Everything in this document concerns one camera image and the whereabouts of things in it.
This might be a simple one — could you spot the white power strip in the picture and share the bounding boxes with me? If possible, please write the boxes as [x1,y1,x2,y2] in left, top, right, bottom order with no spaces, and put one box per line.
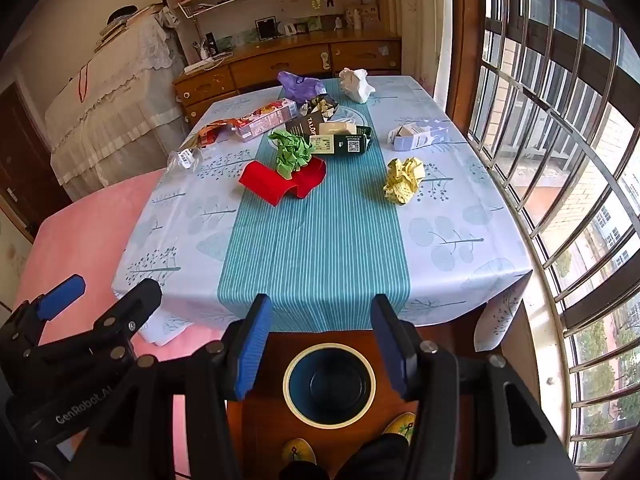
[184,56,232,74]

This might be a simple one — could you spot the white paper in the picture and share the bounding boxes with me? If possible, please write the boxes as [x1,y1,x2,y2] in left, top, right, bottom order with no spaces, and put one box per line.
[338,67,377,104]

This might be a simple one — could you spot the orange snack wrapper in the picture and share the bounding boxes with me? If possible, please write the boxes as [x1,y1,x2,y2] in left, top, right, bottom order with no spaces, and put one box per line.
[192,118,238,148]

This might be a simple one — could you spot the wooden cabinet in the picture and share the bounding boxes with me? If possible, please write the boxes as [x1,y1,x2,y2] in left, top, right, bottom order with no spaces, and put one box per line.
[172,35,403,127]

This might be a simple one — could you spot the yellow crumpled paper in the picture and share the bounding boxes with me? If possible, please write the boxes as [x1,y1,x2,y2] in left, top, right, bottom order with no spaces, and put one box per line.
[383,157,427,206]

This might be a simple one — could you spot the red wrapper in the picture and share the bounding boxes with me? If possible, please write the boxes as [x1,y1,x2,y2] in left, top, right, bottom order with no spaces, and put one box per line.
[238,156,327,207]

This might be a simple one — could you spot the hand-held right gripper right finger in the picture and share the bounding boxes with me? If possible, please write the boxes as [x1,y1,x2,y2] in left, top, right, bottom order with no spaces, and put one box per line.
[370,293,572,480]

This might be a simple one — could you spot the white purple milk carton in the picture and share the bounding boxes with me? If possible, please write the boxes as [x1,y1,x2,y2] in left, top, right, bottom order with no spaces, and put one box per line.
[388,121,451,152]

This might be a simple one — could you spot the red snack carton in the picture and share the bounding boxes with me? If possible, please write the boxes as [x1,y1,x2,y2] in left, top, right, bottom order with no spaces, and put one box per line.
[232,99,299,142]

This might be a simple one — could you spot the metal window grille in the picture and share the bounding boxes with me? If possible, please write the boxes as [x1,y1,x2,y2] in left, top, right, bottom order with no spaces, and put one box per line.
[467,0,640,476]

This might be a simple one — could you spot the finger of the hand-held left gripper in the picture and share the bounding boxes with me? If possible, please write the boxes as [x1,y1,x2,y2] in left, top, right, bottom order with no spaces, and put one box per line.
[22,278,164,387]
[0,274,87,361]

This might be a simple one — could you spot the green box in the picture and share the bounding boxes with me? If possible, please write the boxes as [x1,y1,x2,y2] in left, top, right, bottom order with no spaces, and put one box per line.
[307,121,374,157]

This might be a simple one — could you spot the green paper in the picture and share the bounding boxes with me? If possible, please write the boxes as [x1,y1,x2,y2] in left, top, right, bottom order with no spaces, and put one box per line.
[268,130,315,179]

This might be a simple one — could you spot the white lace furniture cover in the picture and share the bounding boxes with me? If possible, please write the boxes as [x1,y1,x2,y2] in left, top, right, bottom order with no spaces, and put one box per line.
[44,4,193,201]

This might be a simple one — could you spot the black yellow wrapper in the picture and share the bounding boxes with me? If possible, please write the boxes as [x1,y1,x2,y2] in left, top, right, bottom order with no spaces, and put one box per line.
[300,94,340,122]

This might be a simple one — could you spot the black box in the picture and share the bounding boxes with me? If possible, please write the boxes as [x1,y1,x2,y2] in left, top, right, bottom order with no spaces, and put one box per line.
[285,110,331,137]

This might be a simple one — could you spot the person's yellow slipper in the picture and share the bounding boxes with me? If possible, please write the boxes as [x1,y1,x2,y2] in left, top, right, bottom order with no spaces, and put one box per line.
[281,437,318,467]
[381,411,417,445]

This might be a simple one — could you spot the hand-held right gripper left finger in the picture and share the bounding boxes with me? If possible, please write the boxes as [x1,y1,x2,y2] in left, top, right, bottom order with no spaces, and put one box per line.
[82,294,274,480]

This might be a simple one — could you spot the person's black pants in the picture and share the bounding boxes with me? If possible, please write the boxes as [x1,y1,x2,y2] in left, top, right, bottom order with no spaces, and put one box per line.
[285,435,412,480]

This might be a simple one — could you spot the person's left yellow slipper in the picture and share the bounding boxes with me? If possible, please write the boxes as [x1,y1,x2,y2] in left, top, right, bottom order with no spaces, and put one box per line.
[281,437,318,467]

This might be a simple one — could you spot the clear plastic bag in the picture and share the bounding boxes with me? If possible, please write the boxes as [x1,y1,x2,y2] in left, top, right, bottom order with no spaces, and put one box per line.
[166,147,203,173]

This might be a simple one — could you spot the leaf-print tablecloth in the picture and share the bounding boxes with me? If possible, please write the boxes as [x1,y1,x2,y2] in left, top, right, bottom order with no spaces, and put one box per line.
[111,76,534,353]

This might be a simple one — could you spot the person's right yellow slipper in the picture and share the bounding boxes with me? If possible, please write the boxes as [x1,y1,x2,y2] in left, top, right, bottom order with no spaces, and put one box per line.
[381,411,417,445]

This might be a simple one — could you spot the pink bed blanket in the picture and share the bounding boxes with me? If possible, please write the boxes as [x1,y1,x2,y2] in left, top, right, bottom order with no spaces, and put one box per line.
[10,167,231,361]

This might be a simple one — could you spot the blue trash bin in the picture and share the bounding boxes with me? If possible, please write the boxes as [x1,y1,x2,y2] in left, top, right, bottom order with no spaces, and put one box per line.
[282,342,377,429]

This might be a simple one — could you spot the dark wooden door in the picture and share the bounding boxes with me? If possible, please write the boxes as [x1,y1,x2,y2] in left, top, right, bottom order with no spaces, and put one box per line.
[0,82,73,233]

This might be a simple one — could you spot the purple plastic bag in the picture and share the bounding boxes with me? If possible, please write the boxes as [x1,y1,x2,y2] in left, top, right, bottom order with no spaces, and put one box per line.
[277,71,326,106]

